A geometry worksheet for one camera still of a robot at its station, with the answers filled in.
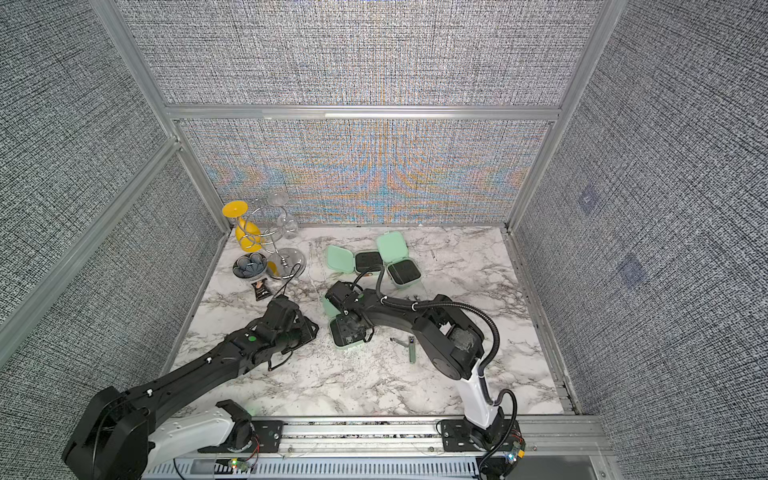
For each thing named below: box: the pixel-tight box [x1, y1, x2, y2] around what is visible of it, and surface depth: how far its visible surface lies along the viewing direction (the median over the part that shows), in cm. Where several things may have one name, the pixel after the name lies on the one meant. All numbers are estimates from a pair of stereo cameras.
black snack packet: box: [251, 278, 272, 301], surface depth 102 cm
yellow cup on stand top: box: [222, 200, 249, 218], surface depth 92 cm
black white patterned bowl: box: [232, 252, 268, 281], surface depth 106 cm
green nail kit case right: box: [376, 231, 422, 288], surface depth 110 cm
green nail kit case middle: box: [326, 245, 384, 274], surface depth 109 cm
